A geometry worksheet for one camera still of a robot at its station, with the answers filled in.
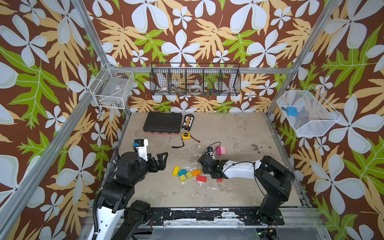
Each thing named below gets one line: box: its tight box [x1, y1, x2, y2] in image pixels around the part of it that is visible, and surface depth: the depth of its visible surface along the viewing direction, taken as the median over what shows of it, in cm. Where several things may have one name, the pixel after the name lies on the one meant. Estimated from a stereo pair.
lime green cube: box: [186, 171, 193, 180], surface depth 88 cm
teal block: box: [178, 169, 188, 177], surface depth 90 cm
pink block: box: [220, 146, 226, 155], surface depth 100 cm
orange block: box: [191, 169, 202, 176], surface depth 89 cm
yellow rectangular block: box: [172, 166, 180, 177], surface depth 90 cm
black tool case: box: [143, 111, 182, 135], surface depth 110 cm
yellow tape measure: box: [182, 131, 191, 140], surface depth 106 cm
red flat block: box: [196, 175, 208, 183], surface depth 89 cm
